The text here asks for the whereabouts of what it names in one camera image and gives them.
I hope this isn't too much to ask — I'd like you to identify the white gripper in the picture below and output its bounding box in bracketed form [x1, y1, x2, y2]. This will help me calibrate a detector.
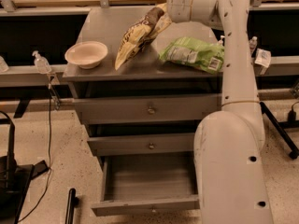
[166, 0, 217, 23]

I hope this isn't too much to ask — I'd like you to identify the black cable left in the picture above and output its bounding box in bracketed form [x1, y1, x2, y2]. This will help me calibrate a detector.
[18, 83, 57, 223]

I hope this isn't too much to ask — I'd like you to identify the grey metal drawer cabinet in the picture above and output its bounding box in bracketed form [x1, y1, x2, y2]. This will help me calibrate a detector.
[63, 5, 225, 158]

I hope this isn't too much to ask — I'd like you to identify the bottom grey open drawer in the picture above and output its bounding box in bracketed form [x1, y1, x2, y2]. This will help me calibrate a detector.
[92, 152, 199, 217]

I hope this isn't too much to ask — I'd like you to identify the brown chip bag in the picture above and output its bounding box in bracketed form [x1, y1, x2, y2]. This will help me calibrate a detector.
[114, 3, 172, 70]

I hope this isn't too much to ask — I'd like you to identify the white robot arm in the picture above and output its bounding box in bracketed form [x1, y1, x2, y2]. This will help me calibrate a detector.
[166, 0, 274, 224]

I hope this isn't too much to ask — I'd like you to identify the sanitizer pump bottle behind cabinet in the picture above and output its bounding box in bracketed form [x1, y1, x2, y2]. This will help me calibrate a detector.
[218, 35, 225, 46]

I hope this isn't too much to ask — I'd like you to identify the beige paper bowl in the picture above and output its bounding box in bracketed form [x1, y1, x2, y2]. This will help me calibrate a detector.
[64, 41, 108, 69]

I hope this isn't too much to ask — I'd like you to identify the black stand base right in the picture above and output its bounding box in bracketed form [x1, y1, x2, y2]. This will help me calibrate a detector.
[260, 102, 299, 160]

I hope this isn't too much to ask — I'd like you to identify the middle grey drawer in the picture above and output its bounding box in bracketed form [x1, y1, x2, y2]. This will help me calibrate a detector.
[88, 133, 194, 157]

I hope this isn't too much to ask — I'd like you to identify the top grey drawer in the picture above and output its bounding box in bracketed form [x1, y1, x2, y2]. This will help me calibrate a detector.
[74, 94, 221, 124]

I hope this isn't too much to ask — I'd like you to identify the white paper packet on ledge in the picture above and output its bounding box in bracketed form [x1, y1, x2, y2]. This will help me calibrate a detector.
[254, 49, 271, 67]

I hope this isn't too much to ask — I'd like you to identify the black equipment base left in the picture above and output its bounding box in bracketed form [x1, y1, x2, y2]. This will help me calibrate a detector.
[0, 111, 50, 224]

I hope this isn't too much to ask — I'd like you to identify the clear water bottle right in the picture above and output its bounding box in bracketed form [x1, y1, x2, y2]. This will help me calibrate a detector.
[249, 36, 258, 60]

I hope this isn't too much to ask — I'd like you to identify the clear bottle far left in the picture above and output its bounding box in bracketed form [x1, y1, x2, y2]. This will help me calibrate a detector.
[0, 56, 9, 73]

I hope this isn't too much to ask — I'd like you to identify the green chip bag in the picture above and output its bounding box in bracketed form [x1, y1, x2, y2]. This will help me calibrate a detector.
[160, 36, 224, 74]

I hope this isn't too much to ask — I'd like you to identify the black bar on floor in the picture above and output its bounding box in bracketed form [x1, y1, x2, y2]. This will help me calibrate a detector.
[64, 188, 78, 224]

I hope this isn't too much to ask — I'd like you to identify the clear sanitizer pump bottle left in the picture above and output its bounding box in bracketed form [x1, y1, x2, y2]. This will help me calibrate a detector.
[32, 50, 51, 74]

